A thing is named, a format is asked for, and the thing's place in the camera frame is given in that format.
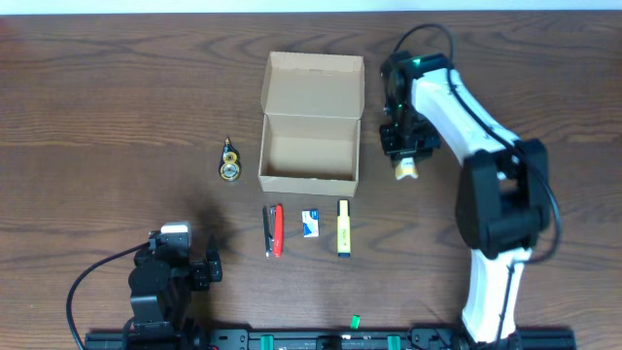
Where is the open cardboard box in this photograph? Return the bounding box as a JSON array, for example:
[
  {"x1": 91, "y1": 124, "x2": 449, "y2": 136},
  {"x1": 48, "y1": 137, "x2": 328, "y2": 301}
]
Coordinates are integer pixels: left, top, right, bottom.
[{"x1": 258, "y1": 52, "x2": 364, "y2": 197}]

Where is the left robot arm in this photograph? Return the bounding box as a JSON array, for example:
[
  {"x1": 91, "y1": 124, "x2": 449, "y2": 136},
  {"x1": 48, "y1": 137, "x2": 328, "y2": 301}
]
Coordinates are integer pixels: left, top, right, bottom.
[{"x1": 128, "y1": 231, "x2": 223, "y2": 338}]

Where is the small green clip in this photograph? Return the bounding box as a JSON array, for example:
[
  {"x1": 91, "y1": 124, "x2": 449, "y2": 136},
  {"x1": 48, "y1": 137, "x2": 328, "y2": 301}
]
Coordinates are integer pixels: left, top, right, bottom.
[{"x1": 350, "y1": 315, "x2": 361, "y2": 330}]

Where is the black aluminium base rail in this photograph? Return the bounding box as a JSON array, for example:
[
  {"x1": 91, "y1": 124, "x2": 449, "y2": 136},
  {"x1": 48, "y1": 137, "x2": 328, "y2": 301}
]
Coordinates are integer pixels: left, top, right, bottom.
[{"x1": 85, "y1": 327, "x2": 577, "y2": 350}]

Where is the yellow highlighter pen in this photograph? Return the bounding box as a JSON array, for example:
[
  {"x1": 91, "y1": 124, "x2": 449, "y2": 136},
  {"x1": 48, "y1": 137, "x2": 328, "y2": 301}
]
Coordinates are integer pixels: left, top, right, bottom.
[{"x1": 337, "y1": 199, "x2": 351, "y2": 258}]

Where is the red black stapler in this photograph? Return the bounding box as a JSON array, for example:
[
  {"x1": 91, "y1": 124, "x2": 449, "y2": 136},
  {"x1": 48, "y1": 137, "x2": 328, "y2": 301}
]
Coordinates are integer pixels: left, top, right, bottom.
[{"x1": 262, "y1": 204, "x2": 285, "y2": 258}]

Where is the yellow sticky note pad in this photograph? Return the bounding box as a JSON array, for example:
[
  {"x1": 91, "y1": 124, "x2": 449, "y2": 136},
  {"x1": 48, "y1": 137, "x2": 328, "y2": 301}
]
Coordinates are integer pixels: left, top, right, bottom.
[{"x1": 395, "y1": 157, "x2": 419, "y2": 181}]

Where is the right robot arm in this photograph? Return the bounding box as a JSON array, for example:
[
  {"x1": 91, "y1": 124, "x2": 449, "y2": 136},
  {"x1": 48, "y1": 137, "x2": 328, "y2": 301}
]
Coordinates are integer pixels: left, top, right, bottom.
[{"x1": 379, "y1": 51, "x2": 550, "y2": 348}]

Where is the black yellow correction tape dispenser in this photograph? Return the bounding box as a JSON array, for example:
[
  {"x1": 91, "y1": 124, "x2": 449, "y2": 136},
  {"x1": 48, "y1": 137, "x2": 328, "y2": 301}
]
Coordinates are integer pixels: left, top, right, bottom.
[{"x1": 219, "y1": 137, "x2": 241, "y2": 182}]

